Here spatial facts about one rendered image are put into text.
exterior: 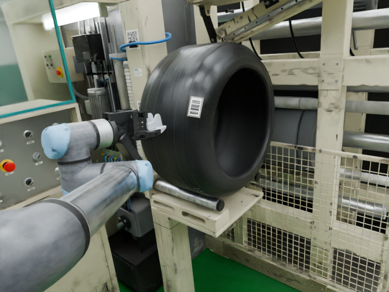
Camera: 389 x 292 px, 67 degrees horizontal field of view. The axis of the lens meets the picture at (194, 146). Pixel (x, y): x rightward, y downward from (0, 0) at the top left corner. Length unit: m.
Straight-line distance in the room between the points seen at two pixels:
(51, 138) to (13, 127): 0.70
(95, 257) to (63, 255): 1.33
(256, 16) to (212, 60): 0.48
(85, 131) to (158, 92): 0.33
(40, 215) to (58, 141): 0.34
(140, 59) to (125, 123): 0.50
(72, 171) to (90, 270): 1.06
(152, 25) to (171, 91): 0.42
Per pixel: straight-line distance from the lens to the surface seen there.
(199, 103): 0.87
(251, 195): 1.36
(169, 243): 1.57
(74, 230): 0.40
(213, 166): 0.96
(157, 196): 1.29
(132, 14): 1.28
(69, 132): 0.71
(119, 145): 0.82
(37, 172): 1.46
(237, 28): 1.42
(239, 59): 1.03
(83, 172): 0.73
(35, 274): 0.37
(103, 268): 1.78
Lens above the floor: 1.47
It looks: 19 degrees down
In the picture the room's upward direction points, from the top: 6 degrees counter-clockwise
